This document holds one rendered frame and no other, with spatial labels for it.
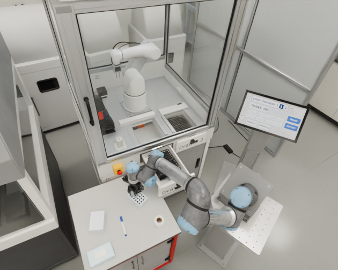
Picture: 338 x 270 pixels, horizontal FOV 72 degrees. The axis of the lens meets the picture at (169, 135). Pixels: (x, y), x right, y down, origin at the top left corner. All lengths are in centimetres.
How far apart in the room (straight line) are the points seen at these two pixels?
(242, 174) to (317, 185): 177
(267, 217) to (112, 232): 108
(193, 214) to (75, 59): 90
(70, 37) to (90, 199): 112
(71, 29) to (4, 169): 66
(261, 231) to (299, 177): 161
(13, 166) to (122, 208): 81
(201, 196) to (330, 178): 258
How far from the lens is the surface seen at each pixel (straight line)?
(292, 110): 215
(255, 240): 177
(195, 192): 113
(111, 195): 180
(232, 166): 298
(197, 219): 115
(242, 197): 147
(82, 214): 177
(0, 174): 124
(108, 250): 159
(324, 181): 344
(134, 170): 140
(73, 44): 117
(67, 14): 113
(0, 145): 115
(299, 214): 299
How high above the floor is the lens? 230
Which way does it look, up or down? 46 degrees down
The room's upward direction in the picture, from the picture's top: 4 degrees clockwise
